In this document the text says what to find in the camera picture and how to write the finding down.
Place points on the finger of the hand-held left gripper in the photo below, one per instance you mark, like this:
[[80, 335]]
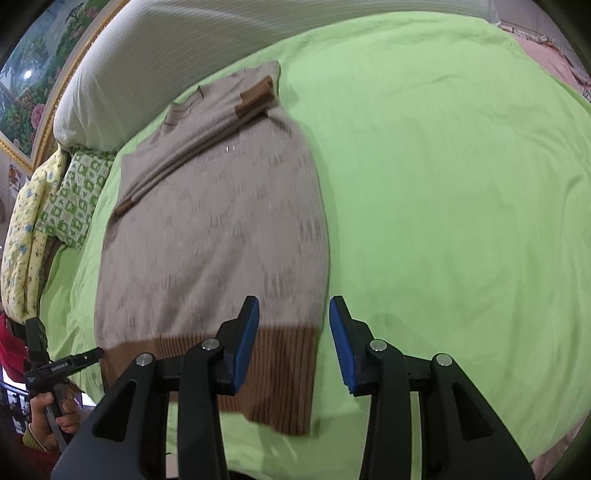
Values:
[[87, 356]]

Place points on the gold-framed floral wall mural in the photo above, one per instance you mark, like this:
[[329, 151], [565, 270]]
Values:
[[46, 69]]

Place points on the person's left hand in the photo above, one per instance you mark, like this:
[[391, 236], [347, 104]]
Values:
[[41, 422]]

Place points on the white ribbed bolster pillow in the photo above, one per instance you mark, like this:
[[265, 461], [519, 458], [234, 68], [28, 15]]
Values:
[[184, 41]]

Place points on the light green bed sheet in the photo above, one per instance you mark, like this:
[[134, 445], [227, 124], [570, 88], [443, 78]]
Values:
[[438, 184]]

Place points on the red cloth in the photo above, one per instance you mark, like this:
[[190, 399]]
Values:
[[10, 350]]

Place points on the beige brown knit sweater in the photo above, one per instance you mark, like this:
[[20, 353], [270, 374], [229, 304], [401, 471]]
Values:
[[207, 221]]

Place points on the green white patterned pillow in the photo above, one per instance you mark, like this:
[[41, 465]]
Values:
[[74, 198]]

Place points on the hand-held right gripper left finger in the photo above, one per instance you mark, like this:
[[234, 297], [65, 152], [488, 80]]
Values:
[[244, 341]]

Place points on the person's left forearm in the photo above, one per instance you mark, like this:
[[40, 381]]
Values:
[[33, 441]]

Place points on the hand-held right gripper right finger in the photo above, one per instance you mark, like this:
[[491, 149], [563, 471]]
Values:
[[344, 344]]

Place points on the yellow floral quilt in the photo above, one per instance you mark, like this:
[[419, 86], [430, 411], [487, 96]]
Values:
[[23, 240]]

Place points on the pink blanket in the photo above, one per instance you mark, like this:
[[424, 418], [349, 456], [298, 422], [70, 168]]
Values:
[[554, 60]]

